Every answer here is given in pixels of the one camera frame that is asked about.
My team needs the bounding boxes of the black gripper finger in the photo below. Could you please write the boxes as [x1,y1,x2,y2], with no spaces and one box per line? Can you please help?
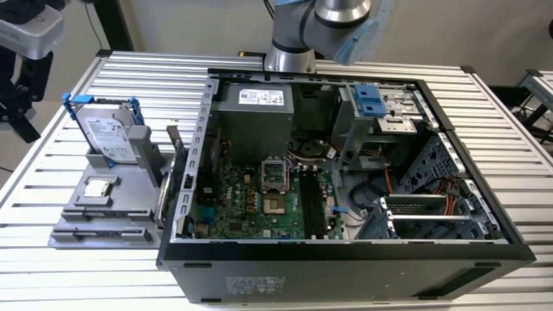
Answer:
[0,53,56,144]

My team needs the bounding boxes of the black RAM slot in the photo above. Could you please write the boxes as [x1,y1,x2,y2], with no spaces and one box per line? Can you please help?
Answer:
[299,168,314,238]
[304,168,319,238]
[310,168,324,238]

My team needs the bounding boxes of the hard disk in blue carrier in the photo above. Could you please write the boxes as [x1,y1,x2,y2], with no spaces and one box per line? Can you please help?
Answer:
[62,93,144,167]

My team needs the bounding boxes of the silver CPU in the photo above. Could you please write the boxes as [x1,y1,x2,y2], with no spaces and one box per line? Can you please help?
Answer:
[84,179,116,198]

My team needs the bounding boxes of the grey parts rack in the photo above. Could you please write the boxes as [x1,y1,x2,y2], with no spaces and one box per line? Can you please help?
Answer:
[48,124,191,250]

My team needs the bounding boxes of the grey power supply unit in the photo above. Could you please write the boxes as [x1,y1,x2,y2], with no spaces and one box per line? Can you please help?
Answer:
[211,82,296,163]

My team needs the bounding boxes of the metal socket cover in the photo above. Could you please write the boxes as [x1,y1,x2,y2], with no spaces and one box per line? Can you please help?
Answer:
[262,155,290,194]

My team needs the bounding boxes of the green motherboard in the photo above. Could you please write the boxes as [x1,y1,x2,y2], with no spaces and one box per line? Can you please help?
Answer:
[190,160,347,240]

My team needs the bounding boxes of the CPU socket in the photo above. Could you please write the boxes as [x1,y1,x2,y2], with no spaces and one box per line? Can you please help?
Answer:
[262,191,290,217]

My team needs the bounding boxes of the blue plastic drive latch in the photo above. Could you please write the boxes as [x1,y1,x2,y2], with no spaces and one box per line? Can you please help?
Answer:
[352,83,388,118]

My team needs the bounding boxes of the silver drive bay cage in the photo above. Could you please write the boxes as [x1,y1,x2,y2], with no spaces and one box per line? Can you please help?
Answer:
[331,82,440,171]

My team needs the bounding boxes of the black open PC case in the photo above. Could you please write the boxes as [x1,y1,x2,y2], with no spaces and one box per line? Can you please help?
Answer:
[156,67,537,305]

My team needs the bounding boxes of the grey disk bay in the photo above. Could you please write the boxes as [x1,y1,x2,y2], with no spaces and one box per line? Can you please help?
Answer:
[356,192,499,242]

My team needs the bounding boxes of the metal slat side table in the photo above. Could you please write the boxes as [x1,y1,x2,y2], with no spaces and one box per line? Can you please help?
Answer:
[512,68,553,145]

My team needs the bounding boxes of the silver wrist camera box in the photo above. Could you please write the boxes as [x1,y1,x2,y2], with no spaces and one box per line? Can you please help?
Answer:
[0,5,66,60]

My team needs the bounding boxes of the black metal post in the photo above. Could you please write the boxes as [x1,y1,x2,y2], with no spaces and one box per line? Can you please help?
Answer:
[92,0,135,52]

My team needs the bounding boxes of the orange yellow red wire bundle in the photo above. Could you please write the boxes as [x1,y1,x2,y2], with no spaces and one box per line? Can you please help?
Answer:
[439,179,461,216]

